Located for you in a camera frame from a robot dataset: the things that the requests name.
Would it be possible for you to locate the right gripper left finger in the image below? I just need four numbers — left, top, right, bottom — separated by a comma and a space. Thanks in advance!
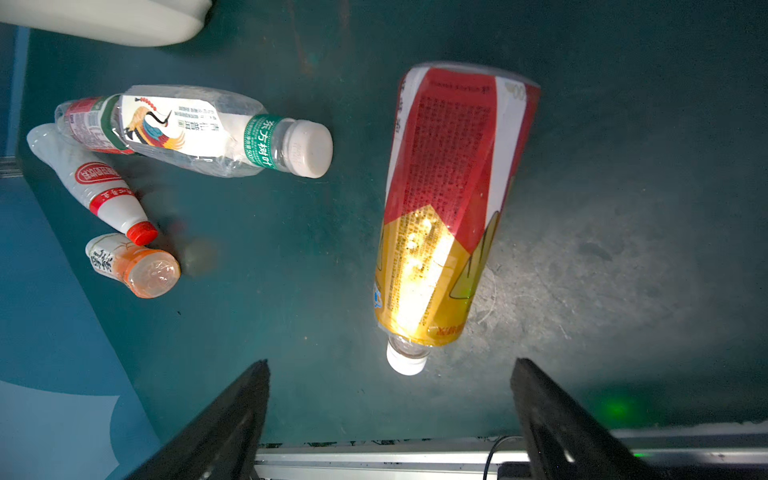
128, 360, 270, 479

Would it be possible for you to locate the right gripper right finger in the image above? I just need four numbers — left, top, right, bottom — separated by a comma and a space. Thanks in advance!
510, 358, 654, 479

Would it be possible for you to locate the white orange label bottle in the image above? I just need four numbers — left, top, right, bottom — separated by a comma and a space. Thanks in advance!
85, 233, 181, 299

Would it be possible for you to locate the white bottle red cap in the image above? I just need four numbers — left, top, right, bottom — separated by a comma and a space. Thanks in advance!
27, 123, 158, 246

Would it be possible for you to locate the white label green cap bottle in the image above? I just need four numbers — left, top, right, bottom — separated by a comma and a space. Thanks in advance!
115, 85, 333, 179

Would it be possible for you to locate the yellow red tea bottle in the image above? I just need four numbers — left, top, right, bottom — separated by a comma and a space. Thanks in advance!
373, 62, 541, 376

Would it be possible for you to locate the clear bottle red label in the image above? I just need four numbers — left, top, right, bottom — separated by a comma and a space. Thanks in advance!
54, 95, 134, 155

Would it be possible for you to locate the white waste bin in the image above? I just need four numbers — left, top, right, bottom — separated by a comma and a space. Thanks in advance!
1, 0, 213, 47

